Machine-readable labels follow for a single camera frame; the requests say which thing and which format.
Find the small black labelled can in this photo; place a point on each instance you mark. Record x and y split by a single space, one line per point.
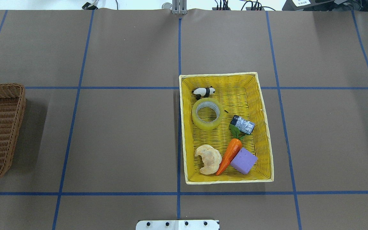
242 124

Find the grey camera mast bracket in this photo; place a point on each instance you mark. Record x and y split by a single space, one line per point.
179 7

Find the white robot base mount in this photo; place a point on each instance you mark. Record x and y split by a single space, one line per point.
198 224

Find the toy croissant bread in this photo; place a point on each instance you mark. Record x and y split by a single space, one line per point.
211 158

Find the purple foam block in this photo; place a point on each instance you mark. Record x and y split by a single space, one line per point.
244 161

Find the panda figurine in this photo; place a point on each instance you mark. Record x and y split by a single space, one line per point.
203 92

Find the orange toy carrot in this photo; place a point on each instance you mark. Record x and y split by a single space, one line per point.
232 149

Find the clear yellowish tape roll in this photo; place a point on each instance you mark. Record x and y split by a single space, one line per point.
207 103

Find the yellow woven basket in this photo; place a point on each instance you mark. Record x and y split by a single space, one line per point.
237 94

